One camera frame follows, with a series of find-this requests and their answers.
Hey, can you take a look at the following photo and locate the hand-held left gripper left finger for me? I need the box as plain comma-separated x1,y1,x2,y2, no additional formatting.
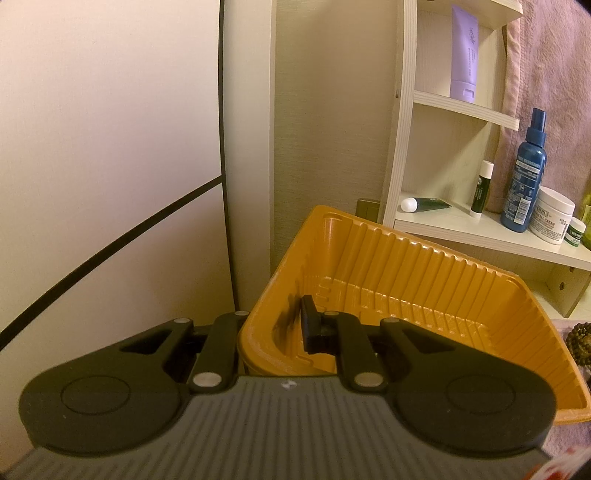
117,311,251,394

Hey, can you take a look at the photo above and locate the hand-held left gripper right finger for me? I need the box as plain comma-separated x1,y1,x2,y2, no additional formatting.
299,295,465,394

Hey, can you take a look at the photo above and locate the yellow ribbed plastic tray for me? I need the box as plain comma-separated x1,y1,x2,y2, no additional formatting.
236,204,591,425

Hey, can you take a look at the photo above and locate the dark beaded necklace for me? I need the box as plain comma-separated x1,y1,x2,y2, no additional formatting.
566,322,591,376

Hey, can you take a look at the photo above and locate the dark green white-capped tube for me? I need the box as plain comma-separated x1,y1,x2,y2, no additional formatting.
401,196,452,214

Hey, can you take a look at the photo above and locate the white wooden shelf unit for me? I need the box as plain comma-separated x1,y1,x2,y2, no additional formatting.
378,0,591,319

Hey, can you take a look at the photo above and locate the green white-capped lip balm stick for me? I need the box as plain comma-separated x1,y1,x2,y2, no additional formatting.
468,160,495,217

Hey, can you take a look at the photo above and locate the pink fluffy mat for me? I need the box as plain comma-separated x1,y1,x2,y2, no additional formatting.
538,316,591,467

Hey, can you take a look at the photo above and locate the blue spray bottle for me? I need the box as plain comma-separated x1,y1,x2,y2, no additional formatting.
500,107,549,233

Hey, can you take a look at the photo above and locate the white cream jar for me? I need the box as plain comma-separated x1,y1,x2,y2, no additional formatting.
529,186,576,245

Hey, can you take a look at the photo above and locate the small green-lidded jar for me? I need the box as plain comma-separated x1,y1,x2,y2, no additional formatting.
564,217,586,245

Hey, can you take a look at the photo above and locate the green bottle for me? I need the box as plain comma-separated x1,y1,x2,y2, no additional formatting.
581,189,591,250

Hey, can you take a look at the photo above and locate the purple cosmetic tube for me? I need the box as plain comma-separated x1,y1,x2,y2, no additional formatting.
449,4,481,102

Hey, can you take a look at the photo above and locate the pink towel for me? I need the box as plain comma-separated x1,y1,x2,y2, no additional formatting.
487,0,591,217

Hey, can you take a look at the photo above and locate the wall socket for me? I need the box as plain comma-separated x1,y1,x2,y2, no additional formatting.
355,198,382,222

